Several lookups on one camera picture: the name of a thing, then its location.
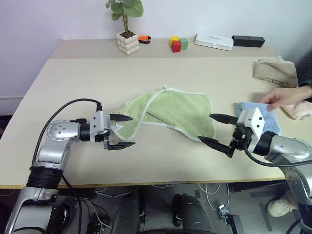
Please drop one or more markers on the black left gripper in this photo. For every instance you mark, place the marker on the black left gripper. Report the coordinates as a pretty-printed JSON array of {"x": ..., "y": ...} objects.
[{"x": 106, "y": 139}]

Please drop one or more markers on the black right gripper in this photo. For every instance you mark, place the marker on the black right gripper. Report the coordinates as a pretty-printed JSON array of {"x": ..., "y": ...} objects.
[{"x": 241, "y": 139}]

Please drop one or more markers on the blue cloth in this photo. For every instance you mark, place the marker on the blue cloth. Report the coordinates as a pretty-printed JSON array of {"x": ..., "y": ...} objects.
[{"x": 270, "y": 122}]

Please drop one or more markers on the light green towel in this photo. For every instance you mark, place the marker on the light green towel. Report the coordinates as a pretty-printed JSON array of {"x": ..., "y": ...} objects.
[{"x": 175, "y": 107}]

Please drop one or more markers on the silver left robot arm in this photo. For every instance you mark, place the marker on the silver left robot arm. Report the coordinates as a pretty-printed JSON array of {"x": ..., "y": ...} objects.
[{"x": 58, "y": 131}]

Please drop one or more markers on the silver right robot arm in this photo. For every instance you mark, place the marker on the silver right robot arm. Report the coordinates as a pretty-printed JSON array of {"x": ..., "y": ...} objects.
[{"x": 290, "y": 146}]

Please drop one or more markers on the pink cloth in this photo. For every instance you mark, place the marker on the pink cloth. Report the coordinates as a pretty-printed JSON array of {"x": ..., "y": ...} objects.
[{"x": 299, "y": 109}]

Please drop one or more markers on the beige brown towel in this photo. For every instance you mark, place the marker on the beige brown towel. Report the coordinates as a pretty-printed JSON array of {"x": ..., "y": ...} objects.
[{"x": 275, "y": 70}]

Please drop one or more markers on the person's bare hand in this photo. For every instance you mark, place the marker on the person's bare hand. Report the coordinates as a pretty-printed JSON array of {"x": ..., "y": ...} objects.
[{"x": 285, "y": 96}]

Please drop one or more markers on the dark rounded shape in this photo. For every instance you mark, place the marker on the dark rounded shape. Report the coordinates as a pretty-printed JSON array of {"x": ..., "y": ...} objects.
[
  {"x": 126, "y": 217},
  {"x": 190, "y": 214}
]

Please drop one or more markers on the green plant in white pot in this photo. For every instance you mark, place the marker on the green plant in white pot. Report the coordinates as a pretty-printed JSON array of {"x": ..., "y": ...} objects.
[{"x": 128, "y": 45}]

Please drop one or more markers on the flat white device box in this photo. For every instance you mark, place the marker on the flat white device box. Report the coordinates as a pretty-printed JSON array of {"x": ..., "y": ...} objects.
[{"x": 213, "y": 41}]

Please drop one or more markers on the white shoe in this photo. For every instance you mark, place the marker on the white shoe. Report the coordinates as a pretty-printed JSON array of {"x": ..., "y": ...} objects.
[{"x": 280, "y": 206}]

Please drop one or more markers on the long black box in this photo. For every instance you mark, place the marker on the long black box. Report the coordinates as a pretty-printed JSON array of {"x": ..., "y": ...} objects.
[{"x": 248, "y": 41}]

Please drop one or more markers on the green wooden block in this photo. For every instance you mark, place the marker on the green wooden block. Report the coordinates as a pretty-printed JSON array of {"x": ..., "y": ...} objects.
[{"x": 184, "y": 44}]

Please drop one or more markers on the orange and black hand tool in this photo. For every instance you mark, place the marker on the orange and black hand tool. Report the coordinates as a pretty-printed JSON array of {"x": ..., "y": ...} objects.
[{"x": 144, "y": 39}]

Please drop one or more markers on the red wooden block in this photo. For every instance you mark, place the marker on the red wooden block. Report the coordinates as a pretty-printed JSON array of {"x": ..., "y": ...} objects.
[{"x": 176, "y": 46}]

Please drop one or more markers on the yellow wooden block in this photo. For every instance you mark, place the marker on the yellow wooden block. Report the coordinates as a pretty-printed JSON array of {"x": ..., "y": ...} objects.
[{"x": 174, "y": 39}]

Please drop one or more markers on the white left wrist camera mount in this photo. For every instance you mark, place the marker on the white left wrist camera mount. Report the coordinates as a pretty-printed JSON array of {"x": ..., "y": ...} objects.
[{"x": 97, "y": 122}]

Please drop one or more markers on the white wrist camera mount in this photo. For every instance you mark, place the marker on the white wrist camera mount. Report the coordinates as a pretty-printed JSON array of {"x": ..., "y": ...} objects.
[
  {"x": 256, "y": 119},
  {"x": 97, "y": 122}
]

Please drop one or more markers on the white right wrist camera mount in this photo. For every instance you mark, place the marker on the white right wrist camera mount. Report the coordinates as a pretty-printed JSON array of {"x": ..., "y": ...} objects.
[{"x": 256, "y": 119}]

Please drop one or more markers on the black bracket with metal clamp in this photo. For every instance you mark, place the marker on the black bracket with metal clamp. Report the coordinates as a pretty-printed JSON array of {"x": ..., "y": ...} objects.
[{"x": 230, "y": 219}]

